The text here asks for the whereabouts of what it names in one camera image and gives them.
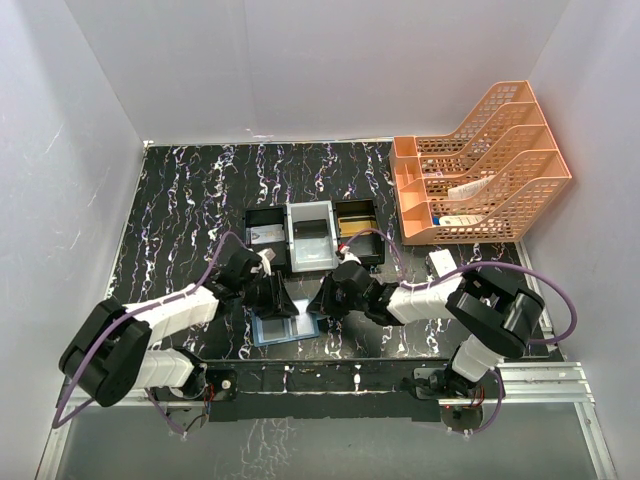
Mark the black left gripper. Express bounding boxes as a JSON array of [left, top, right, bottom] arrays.
[[238, 271, 298, 320]]

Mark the white card from holder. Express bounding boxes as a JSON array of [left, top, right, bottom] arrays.
[[293, 299, 310, 316]]

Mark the blue card holder wallet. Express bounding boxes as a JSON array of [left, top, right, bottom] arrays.
[[251, 313, 319, 347]]

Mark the black card from holder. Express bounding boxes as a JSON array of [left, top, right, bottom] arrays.
[[293, 219, 329, 240]]

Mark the gold card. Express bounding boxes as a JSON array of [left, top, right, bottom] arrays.
[[338, 216, 377, 238]]

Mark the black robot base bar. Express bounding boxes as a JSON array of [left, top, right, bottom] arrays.
[[164, 358, 507, 425]]

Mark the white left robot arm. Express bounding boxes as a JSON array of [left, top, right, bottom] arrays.
[[59, 248, 299, 407]]

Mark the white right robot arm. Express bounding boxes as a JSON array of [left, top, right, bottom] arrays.
[[307, 260, 545, 397]]

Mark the white middle card tray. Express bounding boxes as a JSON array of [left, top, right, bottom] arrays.
[[286, 201, 338, 273]]

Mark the black right card tray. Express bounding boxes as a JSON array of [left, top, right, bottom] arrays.
[[333, 198, 386, 267]]

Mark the black card tray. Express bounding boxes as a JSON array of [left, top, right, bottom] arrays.
[[333, 198, 386, 267], [244, 207, 287, 265]]

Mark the white silver card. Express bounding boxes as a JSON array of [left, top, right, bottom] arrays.
[[248, 224, 285, 245]]

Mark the black left card tray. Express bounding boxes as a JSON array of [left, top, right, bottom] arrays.
[[244, 207, 287, 265]]

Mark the white bottle in organizer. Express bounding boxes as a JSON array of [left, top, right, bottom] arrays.
[[433, 215, 484, 227]]

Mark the white paper in organizer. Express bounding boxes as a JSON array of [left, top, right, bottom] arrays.
[[447, 175, 494, 201]]

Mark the orange plastic file organizer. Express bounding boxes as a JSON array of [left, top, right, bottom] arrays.
[[390, 80, 572, 246]]

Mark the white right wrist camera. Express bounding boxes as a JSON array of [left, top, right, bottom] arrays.
[[336, 244, 361, 265]]

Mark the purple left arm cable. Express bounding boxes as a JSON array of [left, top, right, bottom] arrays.
[[51, 230, 261, 435]]

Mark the aluminium frame rail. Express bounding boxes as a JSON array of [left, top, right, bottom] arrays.
[[34, 239, 619, 480]]

